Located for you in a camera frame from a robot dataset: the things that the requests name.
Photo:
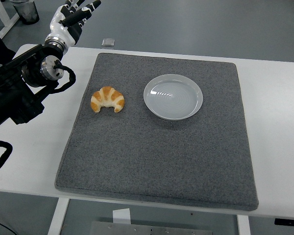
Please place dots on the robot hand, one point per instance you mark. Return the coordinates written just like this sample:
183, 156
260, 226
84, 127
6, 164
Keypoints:
61, 30

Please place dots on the orange croissant bread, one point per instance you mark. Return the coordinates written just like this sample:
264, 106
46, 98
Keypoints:
107, 98

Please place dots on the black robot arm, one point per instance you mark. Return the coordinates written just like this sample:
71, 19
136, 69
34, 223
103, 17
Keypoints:
14, 93

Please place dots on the round grey plate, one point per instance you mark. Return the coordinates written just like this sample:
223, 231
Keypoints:
174, 98

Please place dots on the black mesh wastebasket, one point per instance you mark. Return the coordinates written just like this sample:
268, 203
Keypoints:
27, 11

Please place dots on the silver floor socket cover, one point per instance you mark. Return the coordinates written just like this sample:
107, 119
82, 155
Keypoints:
108, 42

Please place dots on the grey felt mat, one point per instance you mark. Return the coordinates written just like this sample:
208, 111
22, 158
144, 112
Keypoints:
156, 151

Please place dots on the white table leg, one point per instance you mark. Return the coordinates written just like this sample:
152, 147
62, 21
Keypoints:
243, 225
57, 215

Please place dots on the black table control panel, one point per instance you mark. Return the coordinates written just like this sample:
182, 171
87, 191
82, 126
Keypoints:
289, 221

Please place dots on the white furniture frame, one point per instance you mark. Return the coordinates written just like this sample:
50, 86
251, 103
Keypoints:
8, 23

